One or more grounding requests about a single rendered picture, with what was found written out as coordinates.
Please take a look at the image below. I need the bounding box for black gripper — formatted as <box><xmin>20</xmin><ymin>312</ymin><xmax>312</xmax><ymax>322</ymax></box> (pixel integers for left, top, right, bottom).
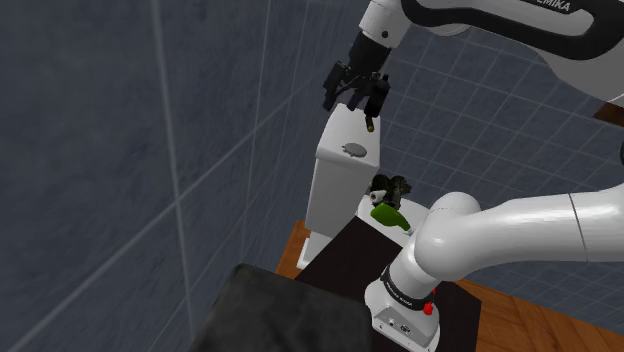
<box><xmin>322</xmin><ymin>30</ymin><xmax>392</xmax><ymax>121</ymax></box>

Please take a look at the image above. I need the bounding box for white toilet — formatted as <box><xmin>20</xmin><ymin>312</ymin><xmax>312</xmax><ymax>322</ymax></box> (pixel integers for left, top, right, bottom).
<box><xmin>296</xmin><ymin>103</ymin><xmax>431</xmax><ymax>271</ymax></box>

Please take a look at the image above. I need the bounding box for dark mottled lump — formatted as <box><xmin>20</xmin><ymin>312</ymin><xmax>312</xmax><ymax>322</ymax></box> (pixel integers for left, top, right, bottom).
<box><xmin>369</xmin><ymin>173</ymin><xmax>414</xmax><ymax>211</ymax></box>

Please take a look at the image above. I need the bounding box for green bottle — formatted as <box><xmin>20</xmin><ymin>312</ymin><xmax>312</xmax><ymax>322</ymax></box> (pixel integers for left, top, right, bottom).
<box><xmin>369</xmin><ymin>202</ymin><xmax>414</xmax><ymax>233</ymax></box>

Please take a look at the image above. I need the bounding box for dark grey box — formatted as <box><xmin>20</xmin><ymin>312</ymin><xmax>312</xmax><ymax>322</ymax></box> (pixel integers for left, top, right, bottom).
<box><xmin>186</xmin><ymin>263</ymin><xmax>375</xmax><ymax>352</ymax></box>

